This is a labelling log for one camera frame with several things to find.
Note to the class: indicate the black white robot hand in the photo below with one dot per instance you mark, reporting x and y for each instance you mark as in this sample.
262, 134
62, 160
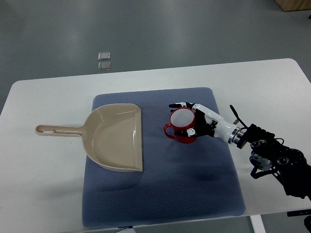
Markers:
207, 122

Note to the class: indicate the red mug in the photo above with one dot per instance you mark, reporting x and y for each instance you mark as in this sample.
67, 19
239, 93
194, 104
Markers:
181, 119

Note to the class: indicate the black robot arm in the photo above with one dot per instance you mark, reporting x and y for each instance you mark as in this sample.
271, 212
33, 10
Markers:
269, 155

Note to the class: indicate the beige plastic dustpan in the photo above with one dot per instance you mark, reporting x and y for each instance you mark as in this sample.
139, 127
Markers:
111, 136

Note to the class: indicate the blue textured mat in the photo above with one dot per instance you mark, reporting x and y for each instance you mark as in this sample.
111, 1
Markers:
179, 181

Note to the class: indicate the white table leg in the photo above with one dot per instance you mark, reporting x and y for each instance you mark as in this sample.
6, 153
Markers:
257, 224

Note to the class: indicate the upper metal floor plate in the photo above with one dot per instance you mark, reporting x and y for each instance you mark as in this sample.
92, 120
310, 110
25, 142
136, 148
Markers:
104, 56

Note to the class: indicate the wooden box corner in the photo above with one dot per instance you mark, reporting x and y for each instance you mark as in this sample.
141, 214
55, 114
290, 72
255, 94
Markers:
294, 5

